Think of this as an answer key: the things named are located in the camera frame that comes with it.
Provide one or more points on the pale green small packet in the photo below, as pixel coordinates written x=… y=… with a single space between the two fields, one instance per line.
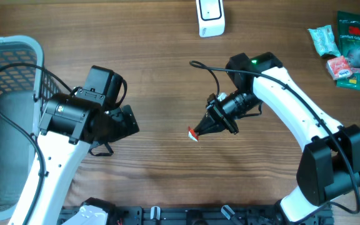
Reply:
x=324 y=41

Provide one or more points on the grey plastic shopping basket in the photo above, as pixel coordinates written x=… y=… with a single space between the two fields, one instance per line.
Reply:
x=23 y=91

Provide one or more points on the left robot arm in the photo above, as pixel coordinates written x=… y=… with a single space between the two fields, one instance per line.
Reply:
x=71 y=126

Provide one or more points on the green 3M gloves packet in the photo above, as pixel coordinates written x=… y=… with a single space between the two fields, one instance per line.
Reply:
x=348 y=34

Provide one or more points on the red small packet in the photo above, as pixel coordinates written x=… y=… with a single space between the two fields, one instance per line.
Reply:
x=192 y=134

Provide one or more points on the white barcode scanner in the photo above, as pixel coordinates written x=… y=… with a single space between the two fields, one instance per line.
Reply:
x=210 y=16

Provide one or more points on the red white small carton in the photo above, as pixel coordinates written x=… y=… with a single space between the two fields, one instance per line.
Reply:
x=338 y=68

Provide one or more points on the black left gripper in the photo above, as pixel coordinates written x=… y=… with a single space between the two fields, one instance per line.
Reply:
x=125 y=124

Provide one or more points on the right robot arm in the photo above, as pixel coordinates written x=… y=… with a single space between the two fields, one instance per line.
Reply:
x=330 y=161

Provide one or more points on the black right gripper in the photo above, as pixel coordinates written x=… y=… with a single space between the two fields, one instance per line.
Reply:
x=213 y=122

